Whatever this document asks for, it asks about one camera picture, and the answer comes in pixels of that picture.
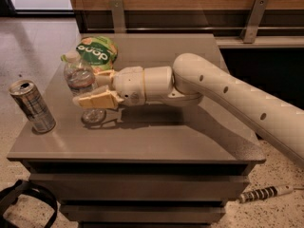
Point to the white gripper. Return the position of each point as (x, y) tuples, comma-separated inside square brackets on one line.
[(129, 84)]

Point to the clear plastic water bottle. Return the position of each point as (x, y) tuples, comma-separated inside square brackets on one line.
[(80, 79)]

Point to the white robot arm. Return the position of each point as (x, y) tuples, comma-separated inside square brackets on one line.
[(189, 79)]

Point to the silver redbull can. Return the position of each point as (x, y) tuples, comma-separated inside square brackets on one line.
[(26, 94)]

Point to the green snack bag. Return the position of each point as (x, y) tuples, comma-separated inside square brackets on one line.
[(99, 51)]

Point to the grey drawer cabinet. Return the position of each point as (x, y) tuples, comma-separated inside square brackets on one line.
[(150, 166)]

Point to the white power strip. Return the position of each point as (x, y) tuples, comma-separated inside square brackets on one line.
[(265, 193)]

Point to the left metal wall bracket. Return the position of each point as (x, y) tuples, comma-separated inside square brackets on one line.
[(117, 11)]

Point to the metal wall bracket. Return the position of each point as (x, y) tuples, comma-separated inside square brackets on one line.
[(117, 11), (249, 32)]

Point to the right metal wall bracket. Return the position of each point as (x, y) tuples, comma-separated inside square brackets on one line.
[(249, 32)]

